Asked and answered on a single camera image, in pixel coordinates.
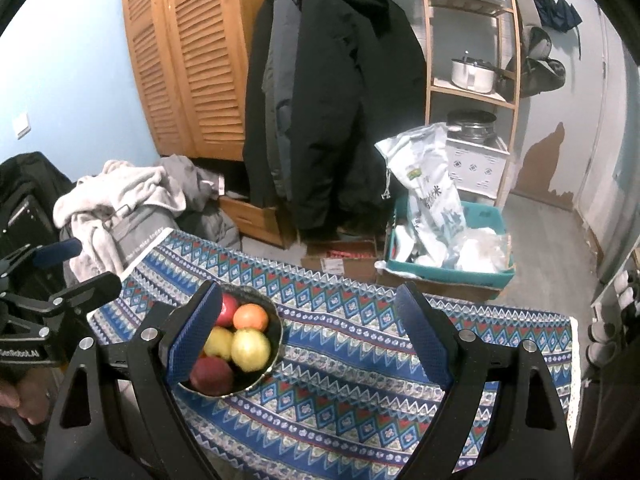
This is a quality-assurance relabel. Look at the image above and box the group of shoes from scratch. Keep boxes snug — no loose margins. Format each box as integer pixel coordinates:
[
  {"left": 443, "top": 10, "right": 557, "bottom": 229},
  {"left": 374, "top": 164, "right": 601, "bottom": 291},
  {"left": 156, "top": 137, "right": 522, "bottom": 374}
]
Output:
[{"left": 587, "top": 270, "right": 640, "bottom": 367}]

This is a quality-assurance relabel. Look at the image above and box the dark blue umbrella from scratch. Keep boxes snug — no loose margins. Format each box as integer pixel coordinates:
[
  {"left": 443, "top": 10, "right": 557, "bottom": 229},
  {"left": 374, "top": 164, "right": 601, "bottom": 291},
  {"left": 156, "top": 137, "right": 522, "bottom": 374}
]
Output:
[{"left": 531, "top": 0, "right": 584, "bottom": 34}]

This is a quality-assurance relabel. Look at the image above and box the teal plastic bin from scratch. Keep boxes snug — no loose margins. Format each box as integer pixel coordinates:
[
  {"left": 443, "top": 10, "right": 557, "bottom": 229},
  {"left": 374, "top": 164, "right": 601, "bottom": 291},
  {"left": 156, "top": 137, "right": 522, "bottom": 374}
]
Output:
[{"left": 386, "top": 195, "right": 516, "bottom": 289}]

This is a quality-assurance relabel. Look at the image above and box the clear plastic bag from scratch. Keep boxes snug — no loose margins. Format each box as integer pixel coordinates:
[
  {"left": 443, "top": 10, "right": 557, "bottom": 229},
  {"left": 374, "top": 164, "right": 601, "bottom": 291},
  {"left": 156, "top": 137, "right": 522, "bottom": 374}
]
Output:
[{"left": 455, "top": 227, "right": 512, "bottom": 274}]

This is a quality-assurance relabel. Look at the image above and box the grey hoodie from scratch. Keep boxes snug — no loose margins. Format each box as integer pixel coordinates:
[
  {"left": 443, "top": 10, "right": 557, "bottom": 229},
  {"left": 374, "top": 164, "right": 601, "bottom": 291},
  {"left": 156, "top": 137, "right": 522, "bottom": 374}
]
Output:
[{"left": 160, "top": 155, "right": 224, "bottom": 212}]

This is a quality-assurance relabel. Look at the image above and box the dark red apple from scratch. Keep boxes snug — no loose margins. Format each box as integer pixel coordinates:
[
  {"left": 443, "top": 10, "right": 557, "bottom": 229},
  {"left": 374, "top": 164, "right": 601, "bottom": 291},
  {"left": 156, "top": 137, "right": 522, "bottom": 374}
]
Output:
[{"left": 190, "top": 356, "right": 236, "bottom": 397}]

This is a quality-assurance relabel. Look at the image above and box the black hooded coat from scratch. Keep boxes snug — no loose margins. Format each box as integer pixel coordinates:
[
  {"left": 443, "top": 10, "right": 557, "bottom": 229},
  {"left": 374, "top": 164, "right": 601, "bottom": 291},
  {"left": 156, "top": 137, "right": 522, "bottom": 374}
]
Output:
[{"left": 287, "top": 0, "right": 429, "bottom": 234}]

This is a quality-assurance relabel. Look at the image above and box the wooden drawer box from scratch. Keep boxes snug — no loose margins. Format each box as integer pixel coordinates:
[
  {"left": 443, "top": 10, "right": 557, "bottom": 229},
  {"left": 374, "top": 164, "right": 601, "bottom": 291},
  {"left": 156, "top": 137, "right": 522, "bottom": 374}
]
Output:
[{"left": 219, "top": 195, "right": 297, "bottom": 249}]

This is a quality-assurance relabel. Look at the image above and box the white printed bag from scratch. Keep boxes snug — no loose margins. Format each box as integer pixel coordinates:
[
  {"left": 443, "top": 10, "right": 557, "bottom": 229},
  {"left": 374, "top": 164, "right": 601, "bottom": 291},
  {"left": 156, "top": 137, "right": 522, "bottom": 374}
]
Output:
[{"left": 375, "top": 122, "right": 467, "bottom": 262}]

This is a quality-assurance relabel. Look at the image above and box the bright red apple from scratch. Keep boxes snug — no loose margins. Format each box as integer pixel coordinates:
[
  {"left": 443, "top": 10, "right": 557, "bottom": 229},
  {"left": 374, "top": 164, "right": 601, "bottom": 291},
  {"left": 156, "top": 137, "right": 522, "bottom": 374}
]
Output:
[{"left": 215, "top": 292, "right": 240, "bottom": 329}]

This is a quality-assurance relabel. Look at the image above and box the grey printed garment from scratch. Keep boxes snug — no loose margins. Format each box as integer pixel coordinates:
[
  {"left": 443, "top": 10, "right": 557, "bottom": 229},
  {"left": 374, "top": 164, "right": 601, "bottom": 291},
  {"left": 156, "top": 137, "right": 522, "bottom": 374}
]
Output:
[{"left": 112, "top": 205, "right": 169, "bottom": 274}]

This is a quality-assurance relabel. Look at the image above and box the black bag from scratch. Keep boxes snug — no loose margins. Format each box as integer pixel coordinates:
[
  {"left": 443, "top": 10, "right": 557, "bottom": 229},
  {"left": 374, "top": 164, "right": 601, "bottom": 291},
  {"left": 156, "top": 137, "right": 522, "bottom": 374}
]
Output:
[{"left": 0, "top": 152, "right": 77, "bottom": 312}]

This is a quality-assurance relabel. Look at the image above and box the pile of clothes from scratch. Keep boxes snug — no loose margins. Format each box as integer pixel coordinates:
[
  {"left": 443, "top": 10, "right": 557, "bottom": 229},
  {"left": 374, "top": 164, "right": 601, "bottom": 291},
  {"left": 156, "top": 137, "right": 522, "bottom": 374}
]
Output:
[{"left": 52, "top": 160, "right": 189, "bottom": 282}]

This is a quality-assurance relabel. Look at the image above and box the white cooking pot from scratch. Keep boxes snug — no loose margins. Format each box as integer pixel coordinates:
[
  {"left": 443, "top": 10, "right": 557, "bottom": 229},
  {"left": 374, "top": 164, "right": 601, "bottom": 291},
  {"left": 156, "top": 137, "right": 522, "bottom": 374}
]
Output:
[{"left": 451, "top": 56, "right": 496, "bottom": 94}]

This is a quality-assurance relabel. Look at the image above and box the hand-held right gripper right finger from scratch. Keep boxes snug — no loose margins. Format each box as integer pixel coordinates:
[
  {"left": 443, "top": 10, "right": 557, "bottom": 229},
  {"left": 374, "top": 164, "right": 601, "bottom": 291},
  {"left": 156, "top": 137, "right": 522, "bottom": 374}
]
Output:
[{"left": 395, "top": 281, "right": 576, "bottom": 480}]

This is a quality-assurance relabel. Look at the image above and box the metal shoe rack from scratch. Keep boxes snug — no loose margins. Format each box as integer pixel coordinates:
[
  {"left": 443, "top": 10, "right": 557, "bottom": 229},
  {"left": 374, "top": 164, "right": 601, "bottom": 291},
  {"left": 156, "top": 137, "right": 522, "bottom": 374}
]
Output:
[{"left": 590, "top": 237, "right": 640, "bottom": 388}]

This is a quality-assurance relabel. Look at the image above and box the wooden shelf rack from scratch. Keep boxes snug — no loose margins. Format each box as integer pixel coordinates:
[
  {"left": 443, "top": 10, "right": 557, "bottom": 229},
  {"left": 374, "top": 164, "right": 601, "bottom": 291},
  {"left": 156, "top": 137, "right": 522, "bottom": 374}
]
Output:
[{"left": 417, "top": 0, "right": 524, "bottom": 212}]

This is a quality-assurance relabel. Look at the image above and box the grey cap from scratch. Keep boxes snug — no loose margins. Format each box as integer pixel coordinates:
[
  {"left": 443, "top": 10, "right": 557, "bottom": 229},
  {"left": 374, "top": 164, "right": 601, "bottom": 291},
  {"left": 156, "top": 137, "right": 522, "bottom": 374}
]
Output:
[{"left": 522, "top": 27, "right": 552, "bottom": 59}]

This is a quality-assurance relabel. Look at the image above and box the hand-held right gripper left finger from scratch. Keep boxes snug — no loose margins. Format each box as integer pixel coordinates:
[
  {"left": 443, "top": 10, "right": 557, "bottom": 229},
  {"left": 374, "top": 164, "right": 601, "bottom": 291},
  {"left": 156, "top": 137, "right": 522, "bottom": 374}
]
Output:
[{"left": 44, "top": 280, "right": 223, "bottom": 480}]

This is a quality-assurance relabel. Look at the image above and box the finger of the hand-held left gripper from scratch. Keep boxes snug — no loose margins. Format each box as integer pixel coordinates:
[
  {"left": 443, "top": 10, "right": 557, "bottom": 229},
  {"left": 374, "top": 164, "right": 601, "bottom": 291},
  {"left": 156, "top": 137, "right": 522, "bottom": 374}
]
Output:
[
  {"left": 0, "top": 237, "right": 84, "bottom": 282},
  {"left": 42, "top": 271, "right": 124, "bottom": 332}
]

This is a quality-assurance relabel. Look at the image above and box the dark grey garment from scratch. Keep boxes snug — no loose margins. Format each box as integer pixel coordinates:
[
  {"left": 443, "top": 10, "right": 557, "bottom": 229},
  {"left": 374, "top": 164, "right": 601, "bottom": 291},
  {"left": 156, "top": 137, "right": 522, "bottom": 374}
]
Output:
[{"left": 177, "top": 207, "right": 242, "bottom": 252}]

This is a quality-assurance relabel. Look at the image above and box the white door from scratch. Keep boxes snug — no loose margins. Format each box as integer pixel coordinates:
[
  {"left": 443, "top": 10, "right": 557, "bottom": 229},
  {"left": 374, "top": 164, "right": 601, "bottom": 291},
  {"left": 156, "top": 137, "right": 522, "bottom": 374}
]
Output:
[{"left": 575, "top": 5, "right": 640, "bottom": 243}]

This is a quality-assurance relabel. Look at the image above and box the person's left hand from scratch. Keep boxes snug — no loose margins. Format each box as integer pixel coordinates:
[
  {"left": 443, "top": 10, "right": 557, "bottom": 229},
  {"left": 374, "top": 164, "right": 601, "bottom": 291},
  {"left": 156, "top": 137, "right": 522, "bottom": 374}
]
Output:
[{"left": 0, "top": 379, "right": 52, "bottom": 429}]

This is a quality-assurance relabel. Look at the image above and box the grey jacket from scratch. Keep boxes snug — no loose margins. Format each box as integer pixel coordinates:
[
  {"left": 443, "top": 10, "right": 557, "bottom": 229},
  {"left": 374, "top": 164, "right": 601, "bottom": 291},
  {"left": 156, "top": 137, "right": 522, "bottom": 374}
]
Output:
[{"left": 262, "top": 0, "right": 302, "bottom": 202}]

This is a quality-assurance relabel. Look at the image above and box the orange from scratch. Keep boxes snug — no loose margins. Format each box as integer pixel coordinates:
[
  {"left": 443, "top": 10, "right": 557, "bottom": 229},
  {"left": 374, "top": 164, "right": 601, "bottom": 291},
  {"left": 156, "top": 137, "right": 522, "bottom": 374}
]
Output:
[{"left": 233, "top": 304, "right": 271, "bottom": 334}]

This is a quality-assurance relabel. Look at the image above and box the dark green glass bowl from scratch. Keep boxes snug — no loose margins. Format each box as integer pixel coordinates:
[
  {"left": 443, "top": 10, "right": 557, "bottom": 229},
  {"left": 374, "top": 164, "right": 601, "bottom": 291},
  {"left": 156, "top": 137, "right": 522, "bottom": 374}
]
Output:
[{"left": 170, "top": 284, "right": 284, "bottom": 400}]

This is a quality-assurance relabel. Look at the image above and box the green pear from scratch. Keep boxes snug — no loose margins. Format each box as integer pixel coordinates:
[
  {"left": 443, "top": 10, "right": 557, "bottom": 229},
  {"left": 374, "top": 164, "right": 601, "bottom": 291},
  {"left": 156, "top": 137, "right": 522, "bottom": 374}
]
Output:
[{"left": 231, "top": 327, "right": 272, "bottom": 374}]

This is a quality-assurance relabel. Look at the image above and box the black cap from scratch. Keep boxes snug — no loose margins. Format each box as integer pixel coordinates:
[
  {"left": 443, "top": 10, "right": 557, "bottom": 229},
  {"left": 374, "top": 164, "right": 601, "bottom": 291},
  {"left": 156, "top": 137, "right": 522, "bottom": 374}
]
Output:
[{"left": 520, "top": 57, "right": 566, "bottom": 97}]

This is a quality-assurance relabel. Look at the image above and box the wooden louvered wardrobe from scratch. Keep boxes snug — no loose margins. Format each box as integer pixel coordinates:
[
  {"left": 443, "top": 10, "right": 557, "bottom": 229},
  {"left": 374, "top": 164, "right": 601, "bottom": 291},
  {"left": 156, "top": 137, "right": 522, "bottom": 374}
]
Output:
[{"left": 120, "top": 0, "right": 281, "bottom": 162}]

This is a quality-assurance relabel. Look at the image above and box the red label cardboard box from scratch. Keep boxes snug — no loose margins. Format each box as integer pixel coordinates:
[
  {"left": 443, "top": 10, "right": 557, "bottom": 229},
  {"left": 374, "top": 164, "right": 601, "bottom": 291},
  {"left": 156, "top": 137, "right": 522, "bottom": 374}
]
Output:
[{"left": 301, "top": 239, "right": 379, "bottom": 284}]

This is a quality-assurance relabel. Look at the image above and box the black jacket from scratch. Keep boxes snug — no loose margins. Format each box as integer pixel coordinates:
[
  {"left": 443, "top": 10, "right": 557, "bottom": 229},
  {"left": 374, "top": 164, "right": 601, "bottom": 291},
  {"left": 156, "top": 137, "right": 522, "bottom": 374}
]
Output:
[{"left": 243, "top": 0, "right": 277, "bottom": 209}]

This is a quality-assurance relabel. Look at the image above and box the blue patterned tablecloth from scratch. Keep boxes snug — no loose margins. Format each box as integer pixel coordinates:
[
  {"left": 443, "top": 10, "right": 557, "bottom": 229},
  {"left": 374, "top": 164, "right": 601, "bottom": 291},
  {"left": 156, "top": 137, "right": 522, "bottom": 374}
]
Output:
[{"left": 87, "top": 227, "right": 583, "bottom": 480}]

